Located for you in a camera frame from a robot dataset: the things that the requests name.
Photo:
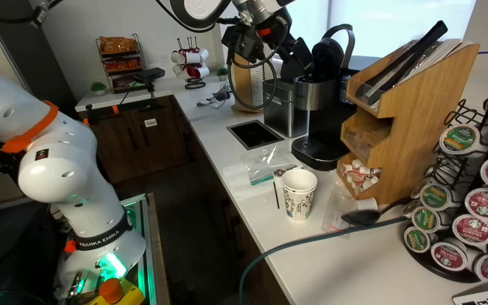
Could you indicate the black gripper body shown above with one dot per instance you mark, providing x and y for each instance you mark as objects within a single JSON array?
[{"x": 250, "y": 34}]

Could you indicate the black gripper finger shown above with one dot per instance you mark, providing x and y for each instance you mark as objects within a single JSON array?
[
  {"x": 238, "y": 55},
  {"x": 265, "y": 55}
]

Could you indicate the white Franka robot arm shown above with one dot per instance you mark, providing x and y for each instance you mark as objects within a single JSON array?
[{"x": 59, "y": 163}]

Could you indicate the black and silver coffeemaker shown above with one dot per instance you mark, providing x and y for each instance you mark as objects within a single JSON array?
[{"x": 323, "y": 119}]

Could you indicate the white mug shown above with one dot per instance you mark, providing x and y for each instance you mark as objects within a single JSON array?
[
  {"x": 198, "y": 56},
  {"x": 199, "y": 72},
  {"x": 181, "y": 56}
]

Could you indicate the mug tree stand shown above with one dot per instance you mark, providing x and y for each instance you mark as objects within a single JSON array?
[{"x": 191, "y": 70}]

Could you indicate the steel-framed counter trash chute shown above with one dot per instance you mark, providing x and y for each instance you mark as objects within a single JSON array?
[{"x": 255, "y": 134}]

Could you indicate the black countertop device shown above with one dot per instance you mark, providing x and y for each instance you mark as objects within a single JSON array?
[{"x": 143, "y": 77}]

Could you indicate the clear plastic zip bag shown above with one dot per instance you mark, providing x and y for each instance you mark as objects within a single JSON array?
[{"x": 262, "y": 166}]

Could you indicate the dark wooden cabinet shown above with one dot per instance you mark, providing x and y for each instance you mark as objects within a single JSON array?
[{"x": 143, "y": 138}]

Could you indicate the black tongs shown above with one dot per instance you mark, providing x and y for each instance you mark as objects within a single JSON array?
[{"x": 403, "y": 61}]

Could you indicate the thin stir stick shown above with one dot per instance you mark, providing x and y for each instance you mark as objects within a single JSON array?
[{"x": 277, "y": 195}]

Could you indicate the patterned paper cup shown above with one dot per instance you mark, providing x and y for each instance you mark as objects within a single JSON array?
[{"x": 299, "y": 195}]

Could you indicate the wooden condiment organizer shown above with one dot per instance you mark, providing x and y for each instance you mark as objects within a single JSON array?
[{"x": 408, "y": 124}]

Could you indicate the black plastic spoon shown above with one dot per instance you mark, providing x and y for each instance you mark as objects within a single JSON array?
[{"x": 365, "y": 216}]

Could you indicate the green-lidded coffee pod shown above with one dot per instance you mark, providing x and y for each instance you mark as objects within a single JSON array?
[
  {"x": 416, "y": 239},
  {"x": 437, "y": 197},
  {"x": 460, "y": 139},
  {"x": 425, "y": 219}
]

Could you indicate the yellow emergency stop button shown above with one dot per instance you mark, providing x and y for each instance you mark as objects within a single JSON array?
[{"x": 115, "y": 292}]

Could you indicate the silver laptop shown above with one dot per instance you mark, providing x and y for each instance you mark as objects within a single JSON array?
[{"x": 484, "y": 297}]

